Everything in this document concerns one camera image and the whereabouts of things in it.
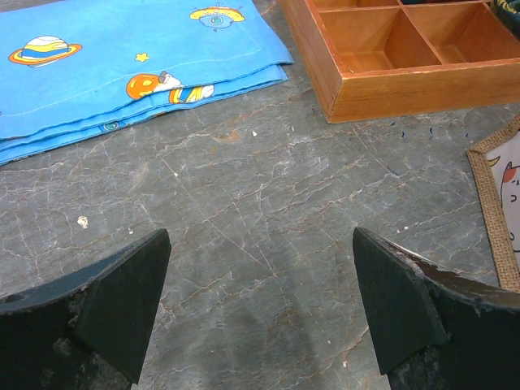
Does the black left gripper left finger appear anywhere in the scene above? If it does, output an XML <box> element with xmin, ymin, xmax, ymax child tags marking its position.
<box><xmin>1</xmin><ymin>229</ymin><xmax>171</xmax><ymax>389</ymax></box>

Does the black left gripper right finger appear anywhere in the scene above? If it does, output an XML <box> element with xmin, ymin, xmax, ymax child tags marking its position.
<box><xmin>353</xmin><ymin>227</ymin><xmax>519</xmax><ymax>389</ymax></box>

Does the burlap canvas tote bag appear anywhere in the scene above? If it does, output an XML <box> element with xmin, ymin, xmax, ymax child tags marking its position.
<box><xmin>466</xmin><ymin>116</ymin><xmax>519</xmax><ymax>293</ymax></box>

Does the blue space-print cloth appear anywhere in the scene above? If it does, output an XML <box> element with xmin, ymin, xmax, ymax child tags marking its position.
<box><xmin>1</xmin><ymin>1</ymin><xmax>293</xmax><ymax>163</ymax></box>

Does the wooden compartment tray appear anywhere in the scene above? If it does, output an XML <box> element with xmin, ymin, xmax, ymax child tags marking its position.
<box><xmin>281</xmin><ymin>1</ymin><xmax>519</xmax><ymax>124</ymax></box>

